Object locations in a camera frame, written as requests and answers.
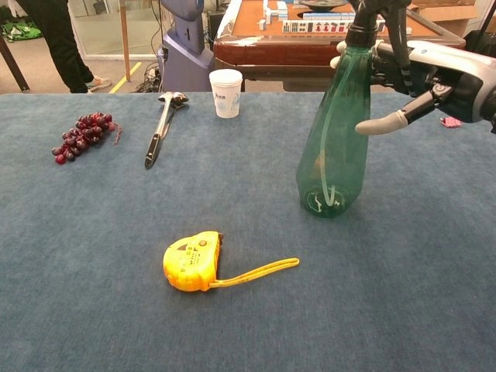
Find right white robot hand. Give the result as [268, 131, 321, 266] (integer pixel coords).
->
[329, 38, 496, 136]

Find green spray bottle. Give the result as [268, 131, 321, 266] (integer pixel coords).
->
[295, 0, 412, 219]

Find cardboard box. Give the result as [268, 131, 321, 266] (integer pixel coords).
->
[410, 0, 485, 39]

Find white-backed mahjong tile row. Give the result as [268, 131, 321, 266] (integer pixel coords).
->
[301, 11, 356, 21]

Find face-up mahjong tile row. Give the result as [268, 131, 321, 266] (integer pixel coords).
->
[281, 19, 387, 34]

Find brown mahjong table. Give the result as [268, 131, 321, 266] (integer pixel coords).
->
[212, 0, 466, 93]

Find stacked mahjong tiles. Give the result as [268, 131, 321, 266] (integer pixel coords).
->
[257, 0, 290, 31]

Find white paper cup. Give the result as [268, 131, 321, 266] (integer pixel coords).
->
[208, 69, 244, 119]

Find blue table cloth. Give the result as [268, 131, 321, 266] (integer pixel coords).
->
[0, 91, 496, 372]

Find yellow tape measure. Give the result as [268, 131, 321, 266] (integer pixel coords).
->
[162, 230, 301, 291]

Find wooden pole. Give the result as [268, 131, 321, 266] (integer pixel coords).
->
[119, 0, 132, 82]

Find white orange sneaker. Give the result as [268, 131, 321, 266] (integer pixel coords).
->
[85, 75, 113, 93]

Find red grape bunch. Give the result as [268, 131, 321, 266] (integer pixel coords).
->
[51, 112, 123, 165]

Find green bag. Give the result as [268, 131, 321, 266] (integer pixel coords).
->
[0, 21, 43, 43]

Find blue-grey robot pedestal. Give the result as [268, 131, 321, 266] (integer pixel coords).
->
[157, 0, 215, 93]

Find metal ladle black handle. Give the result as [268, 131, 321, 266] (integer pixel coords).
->
[144, 91, 190, 171]

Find black cable tangle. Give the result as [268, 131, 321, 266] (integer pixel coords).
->
[135, 61, 164, 93]

